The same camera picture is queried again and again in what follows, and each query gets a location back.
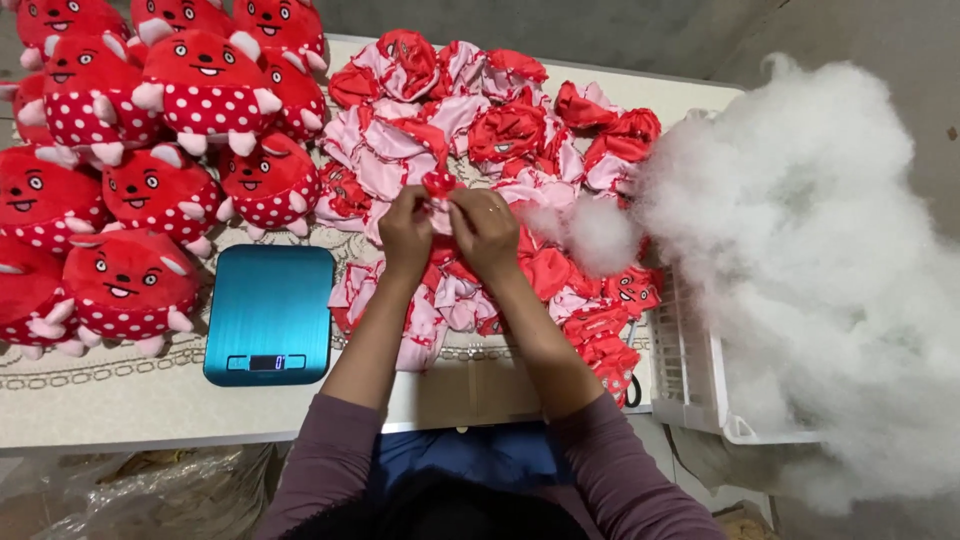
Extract person's right hand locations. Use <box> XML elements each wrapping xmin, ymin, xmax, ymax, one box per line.
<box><xmin>447</xmin><ymin>187</ymin><xmax>523</xmax><ymax>285</ymax></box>

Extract person's left hand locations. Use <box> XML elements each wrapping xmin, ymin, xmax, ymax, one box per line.
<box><xmin>377</xmin><ymin>183</ymin><xmax>442</xmax><ymax>282</ymax></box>

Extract unstuffed red toy skin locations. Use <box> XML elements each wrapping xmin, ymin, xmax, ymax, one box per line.
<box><xmin>420</xmin><ymin>169</ymin><xmax>460</xmax><ymax>235</ymax></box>

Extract pile of red pink fabric covers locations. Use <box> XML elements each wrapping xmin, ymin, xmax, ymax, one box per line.
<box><xmin>315</xmin><ymin>28</ymin><xmax>666</xmax><ymax>411</ymax></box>

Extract small white stuffing clump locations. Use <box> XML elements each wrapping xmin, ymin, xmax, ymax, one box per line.
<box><xmin>523</xmin><ymin>193</ymin><xmax>648</xmax><ymax>280</ymax></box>

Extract blue digital kitchen scale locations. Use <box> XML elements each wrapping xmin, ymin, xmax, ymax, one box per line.
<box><xmin>202</xmin><ymin>243</ymin><xmax>336</xmax><ymax>388</ymax></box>

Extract person's blue apron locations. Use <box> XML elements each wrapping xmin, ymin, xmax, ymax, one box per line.
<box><xmin>366</xmin><ymin>426</ymin><xmax>573</xmax><ymax>498</ymax></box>

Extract white plastic crate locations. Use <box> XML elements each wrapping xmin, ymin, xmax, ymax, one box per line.
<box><xmin>648</xmin><ymin>108</ymin><xmax>823</xmax><ymax>446</ymax></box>

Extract group of stuffed red plush toys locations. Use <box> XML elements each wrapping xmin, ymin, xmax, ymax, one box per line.
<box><xmin>0</xmin><ymin>0</ymin><xmax>332</xmax><ymax>361</ymax></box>

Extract person's purple long-sleeved shirt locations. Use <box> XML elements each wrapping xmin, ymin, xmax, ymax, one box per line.
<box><xmin>255</xmin><ymin>390</ymin><xmax>726</xmax><ymax>540</ymax></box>

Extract heap of white stuffing fibre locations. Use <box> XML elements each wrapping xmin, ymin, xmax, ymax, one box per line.
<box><xmin>633</xmin><ymin>52</ymin><xmax>960</xmax><ymax>519</ymax></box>

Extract clear plastic bag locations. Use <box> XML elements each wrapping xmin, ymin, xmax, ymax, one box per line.
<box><xmin>0</xmin><ymin>442</ymin><xmax>280</xmax><ymax>540</ymax></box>

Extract brown cardboard piece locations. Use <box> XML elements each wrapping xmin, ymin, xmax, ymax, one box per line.
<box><xmin>712</xmin><ymin>501</ymin><xmax>775</xmax><ymax>540</ymax></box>

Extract black handled scissors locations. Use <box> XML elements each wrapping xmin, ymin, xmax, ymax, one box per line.
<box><xmin>624</xmin><ymin>321</ymin><xmax>645</xmax><ymax>411</ymax></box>

